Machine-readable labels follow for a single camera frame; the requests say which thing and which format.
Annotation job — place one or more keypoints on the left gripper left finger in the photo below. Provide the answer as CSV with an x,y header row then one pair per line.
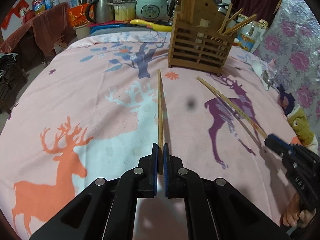
x,y
105,209

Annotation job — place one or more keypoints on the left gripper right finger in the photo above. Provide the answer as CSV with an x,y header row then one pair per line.
x,y
214,208

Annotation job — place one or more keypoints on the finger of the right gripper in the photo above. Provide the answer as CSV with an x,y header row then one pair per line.
x,y
282,139
280,152

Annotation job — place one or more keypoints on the person's right hand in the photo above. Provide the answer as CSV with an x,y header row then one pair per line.
x,y
293,213

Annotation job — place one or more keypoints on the green plush toy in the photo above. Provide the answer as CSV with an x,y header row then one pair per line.
x,y
298,121

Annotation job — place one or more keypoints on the metal spoon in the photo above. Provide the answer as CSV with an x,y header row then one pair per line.
x,y
268,80

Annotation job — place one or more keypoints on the white ceramic spoon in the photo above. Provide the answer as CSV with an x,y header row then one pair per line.
x,y
258,70

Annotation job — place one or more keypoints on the pink deer print tablecloth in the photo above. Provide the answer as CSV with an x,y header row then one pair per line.
x,y
93,112

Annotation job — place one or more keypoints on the clear oil bottle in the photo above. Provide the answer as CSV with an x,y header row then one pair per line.
x,y
252,34

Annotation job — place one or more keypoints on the brown wooden utensil holder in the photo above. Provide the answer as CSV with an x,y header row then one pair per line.
x,y
199,46

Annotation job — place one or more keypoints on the silver black pressure cooker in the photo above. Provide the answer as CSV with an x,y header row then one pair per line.
x,y
223,8

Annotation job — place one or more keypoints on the chair with clothes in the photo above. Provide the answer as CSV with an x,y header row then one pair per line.
x,y
11,70

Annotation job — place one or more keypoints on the yellow frying pan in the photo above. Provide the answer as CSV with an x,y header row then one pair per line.
x,y
154,26

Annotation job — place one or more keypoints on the mint green rice cooker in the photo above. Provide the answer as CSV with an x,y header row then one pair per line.
x,y
151,10

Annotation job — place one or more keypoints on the red cloth covered table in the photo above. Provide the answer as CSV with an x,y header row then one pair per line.
x,y
48,27

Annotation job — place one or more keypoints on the red gift box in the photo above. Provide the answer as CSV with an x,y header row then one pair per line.
x,y
77,15

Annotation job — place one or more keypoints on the cream yellow pot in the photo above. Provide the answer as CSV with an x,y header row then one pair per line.
x,y
124,11

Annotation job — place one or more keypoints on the stainless steel kettle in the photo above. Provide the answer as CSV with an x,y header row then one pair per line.
x,y
100,11

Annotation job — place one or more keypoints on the large oil bottle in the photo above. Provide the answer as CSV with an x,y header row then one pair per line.
x,y
38,6

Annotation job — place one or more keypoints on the floral purple wall sheet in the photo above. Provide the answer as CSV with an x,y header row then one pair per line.
x,y
292,43

